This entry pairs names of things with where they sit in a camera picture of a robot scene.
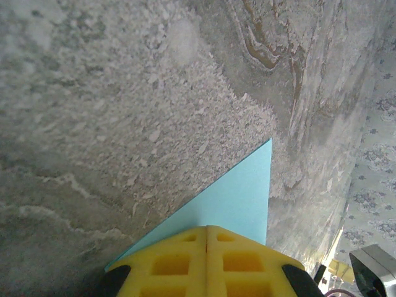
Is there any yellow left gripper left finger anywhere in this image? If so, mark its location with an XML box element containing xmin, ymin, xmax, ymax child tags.
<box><xmin>98</xmin><ymin>225</ymin><xmax>207</xmax><ymax>297</ymax></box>

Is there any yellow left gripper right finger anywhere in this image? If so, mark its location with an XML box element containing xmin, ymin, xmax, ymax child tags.
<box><xmin>206</xmin><ymin>225</ymin><xmax>325</xmax><ymax>297</ymax></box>

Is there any light blue paper sheet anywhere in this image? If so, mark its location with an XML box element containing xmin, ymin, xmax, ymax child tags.
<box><xmin>104</xmin><ymin>137</ymin><xmax>273</xmax><ymax>273</ymax></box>

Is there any small yellow paper piece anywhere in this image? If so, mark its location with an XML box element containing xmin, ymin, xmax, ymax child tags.
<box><xmin>328</xmin><ymin>259</ymin><xmax>354</xmax><ymax>283</ymax></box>

